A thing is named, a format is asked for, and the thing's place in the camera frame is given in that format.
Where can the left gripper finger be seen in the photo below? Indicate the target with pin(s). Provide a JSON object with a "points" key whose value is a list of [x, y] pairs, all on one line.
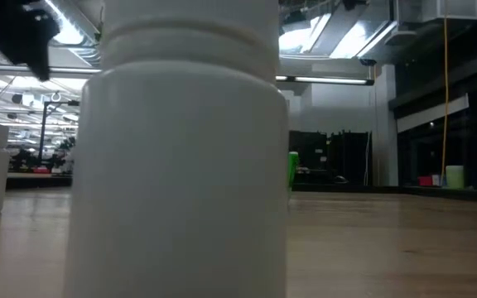
{"points": [[19, 29]]}

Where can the green plastic basket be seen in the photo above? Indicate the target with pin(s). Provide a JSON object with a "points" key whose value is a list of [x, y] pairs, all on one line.
{"points": [[293, 169]]}

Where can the long ceiling tube light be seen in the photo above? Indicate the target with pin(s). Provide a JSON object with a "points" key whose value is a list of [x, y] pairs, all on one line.
{"points": [[325, 80], [73, 70]]}

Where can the black background stand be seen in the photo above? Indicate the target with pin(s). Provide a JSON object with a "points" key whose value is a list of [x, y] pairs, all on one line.
{"points": [[44, 132]]}

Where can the black background cabinets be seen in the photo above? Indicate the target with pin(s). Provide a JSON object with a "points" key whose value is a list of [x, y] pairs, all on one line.
{"points": [[329, 157]]}

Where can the red background box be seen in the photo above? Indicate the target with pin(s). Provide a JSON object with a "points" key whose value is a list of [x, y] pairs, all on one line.
{"points": [[425, 181]]}

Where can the pale green background container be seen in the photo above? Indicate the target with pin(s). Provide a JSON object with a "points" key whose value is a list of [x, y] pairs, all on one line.
{"points": [[454, 177]]}

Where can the black aluminium table frame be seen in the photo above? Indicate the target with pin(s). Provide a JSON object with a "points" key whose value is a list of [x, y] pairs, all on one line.
{"points": [[429, 193]]}

